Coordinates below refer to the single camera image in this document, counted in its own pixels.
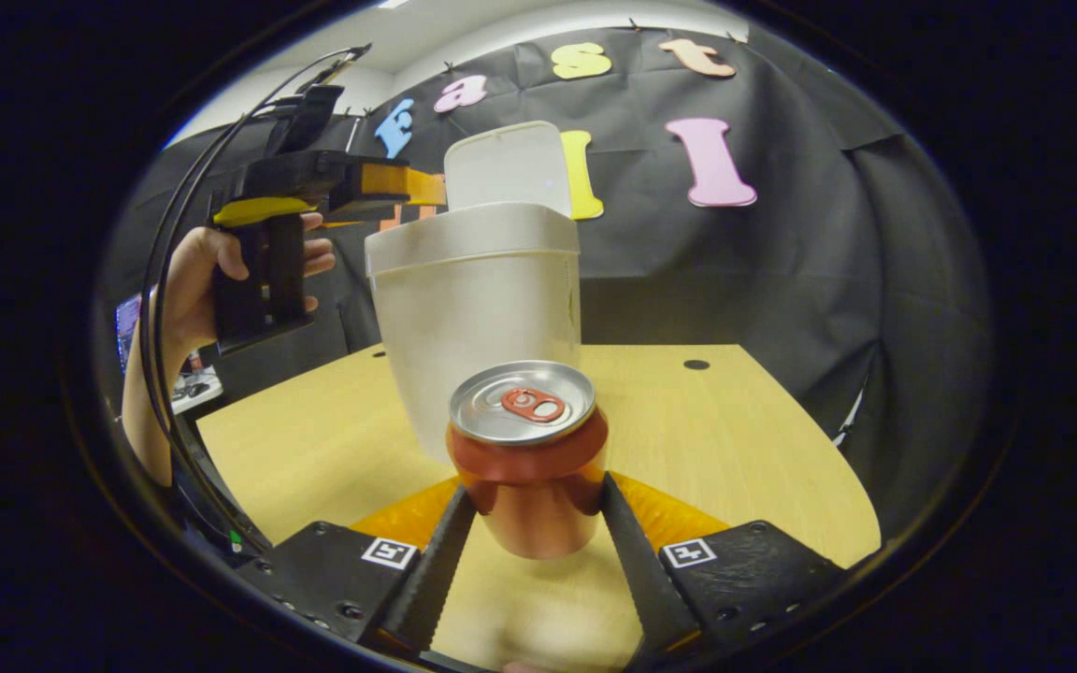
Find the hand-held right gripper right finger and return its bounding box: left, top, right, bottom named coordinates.
left=599, top=471, right=851, bottom=671

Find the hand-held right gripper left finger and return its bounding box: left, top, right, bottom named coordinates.
left=236, top=476, right=480, bottom=657

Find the red pop can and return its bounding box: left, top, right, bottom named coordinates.
left=447, top=360, right=610, bottom=560

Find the white desktop garbage bin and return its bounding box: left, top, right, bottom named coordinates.
left=364, top=120, right=584, bottom=465

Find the wooden desktop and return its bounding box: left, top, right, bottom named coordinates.
left=195, top=343, right=883, bottom=673

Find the computer monitor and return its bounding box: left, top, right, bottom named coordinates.
left=116, top=294, right=142, bottom=375

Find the white side table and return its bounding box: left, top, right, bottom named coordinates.
left=169, top=360, right=224, bottom=417

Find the black cable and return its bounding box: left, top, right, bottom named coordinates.
left=151, top=47, right=373, bottom=554
left=139, top=42, right=373, bottom=554

